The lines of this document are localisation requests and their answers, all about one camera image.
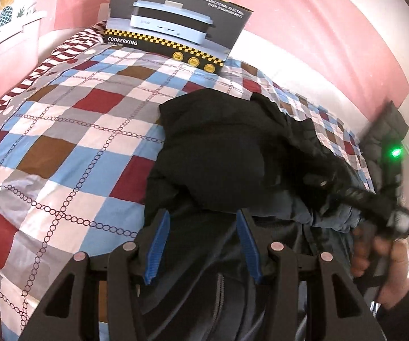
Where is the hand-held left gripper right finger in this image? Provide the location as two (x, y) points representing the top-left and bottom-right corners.
(236, 209), (386, 341)

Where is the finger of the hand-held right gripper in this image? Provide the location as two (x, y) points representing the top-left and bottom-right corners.
(316, 176), (387, 218)

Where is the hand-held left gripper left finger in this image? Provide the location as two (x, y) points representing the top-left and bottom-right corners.
(18, 209), (171, 341)

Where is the black jacket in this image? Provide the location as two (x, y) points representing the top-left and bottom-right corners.
(138, 89), (375, 341)

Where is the person's right hand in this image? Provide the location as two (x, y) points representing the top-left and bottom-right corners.
(351, 225), (409, 310)

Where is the white bed sheet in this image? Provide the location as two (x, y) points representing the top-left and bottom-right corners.
(226, 28), (372, 136)

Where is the checked patchwork quilt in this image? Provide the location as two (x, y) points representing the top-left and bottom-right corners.
(0, 47), (375, 341)

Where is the red white striped pillow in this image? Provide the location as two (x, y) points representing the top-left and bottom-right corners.
(0, 20), (107, 142)

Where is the black appliance cardboard box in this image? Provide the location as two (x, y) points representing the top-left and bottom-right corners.
(104, 0), (255, 76)

